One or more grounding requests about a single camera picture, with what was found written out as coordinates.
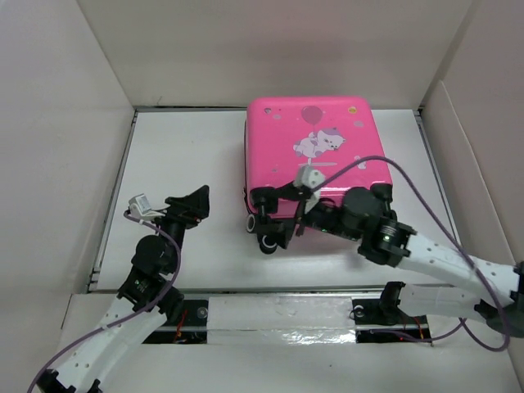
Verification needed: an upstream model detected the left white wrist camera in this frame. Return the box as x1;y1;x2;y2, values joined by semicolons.
126;193;165;221

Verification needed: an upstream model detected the pink hard-shell suitcase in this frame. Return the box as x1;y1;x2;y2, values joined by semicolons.
244;97;396;222

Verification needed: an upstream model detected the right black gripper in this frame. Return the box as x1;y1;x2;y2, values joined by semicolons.
254;179;361;249

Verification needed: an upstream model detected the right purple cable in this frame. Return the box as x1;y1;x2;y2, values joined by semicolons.
309;155;512;352

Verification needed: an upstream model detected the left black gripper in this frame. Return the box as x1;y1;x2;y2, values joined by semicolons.
144;185;209;271

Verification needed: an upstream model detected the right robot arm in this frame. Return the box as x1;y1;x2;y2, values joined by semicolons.
246;183;523;337

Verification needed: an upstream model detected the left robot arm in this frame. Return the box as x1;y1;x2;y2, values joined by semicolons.
32;185;210;392

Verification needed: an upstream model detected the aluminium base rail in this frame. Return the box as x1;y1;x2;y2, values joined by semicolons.
145;292;431;346

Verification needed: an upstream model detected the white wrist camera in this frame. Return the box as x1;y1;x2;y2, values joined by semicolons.
292;165;325;211
126;193;165;221

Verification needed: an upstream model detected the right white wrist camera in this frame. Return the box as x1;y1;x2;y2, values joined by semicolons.
292;165;325;211

